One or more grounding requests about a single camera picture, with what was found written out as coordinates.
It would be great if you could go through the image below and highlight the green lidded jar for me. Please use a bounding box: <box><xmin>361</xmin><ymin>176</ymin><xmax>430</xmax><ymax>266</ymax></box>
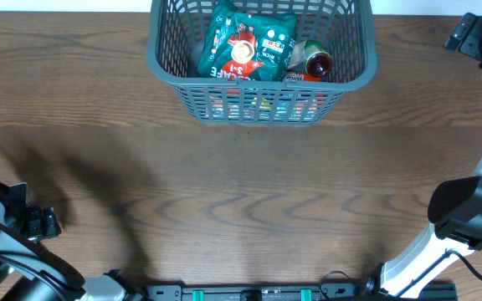
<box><xmin>304</xmin><ymin>40</ymin><xmax>332</xmax><ymax>78</ymax></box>

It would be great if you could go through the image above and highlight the spaghetti pasta packet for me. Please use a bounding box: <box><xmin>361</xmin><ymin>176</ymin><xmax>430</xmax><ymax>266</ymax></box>
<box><xmin>207</xmin><ymin>71</ymin><xmax>326</xmax><ymax>120</ymax></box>

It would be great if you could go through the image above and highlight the green Nescafe coffee bag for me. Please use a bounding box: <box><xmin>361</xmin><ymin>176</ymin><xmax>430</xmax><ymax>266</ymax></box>
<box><xmin>197</xmin><ymin>1</ymin><xmax>297</xmax><ymax>81</ymax></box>

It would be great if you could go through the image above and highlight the grey plastic basket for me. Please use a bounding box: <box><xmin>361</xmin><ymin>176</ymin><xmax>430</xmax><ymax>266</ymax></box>
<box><xmin>146</xmin><ymin>0</ymin><xmax>377</xmax><ymax>125</ymax></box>

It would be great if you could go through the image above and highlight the beige paper pouch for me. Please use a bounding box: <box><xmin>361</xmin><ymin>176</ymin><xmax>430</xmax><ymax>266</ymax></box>
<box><xmin>288</xmin><ymin>40</ymin><xmax>308</xmax><ymax>70</ymax></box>

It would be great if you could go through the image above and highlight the tissue multipack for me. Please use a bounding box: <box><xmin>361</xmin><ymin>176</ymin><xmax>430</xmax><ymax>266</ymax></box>
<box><xmin>211</xmin><ymin>94</ymin><xmax>324</xmax><ymax>122</ymax></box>

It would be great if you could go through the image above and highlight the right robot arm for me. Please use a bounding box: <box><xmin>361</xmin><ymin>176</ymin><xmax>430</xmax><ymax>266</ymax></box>
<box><xmin>359</xmin><ymin>13</ymin><xmax>482</xmax><ymax>300</ymax></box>

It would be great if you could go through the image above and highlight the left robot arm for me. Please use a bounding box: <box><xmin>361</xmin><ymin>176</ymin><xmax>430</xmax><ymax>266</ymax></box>
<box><xmin>0</xmin><ymin>181</ymin><xmax>147</xmax><ymax>301</ymax></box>

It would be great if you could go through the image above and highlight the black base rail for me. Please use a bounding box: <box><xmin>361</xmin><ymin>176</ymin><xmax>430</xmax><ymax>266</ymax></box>
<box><xmin>144</xmin><ymin>282</ymin><xmax>459</xmax><ymax>301</ymax></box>

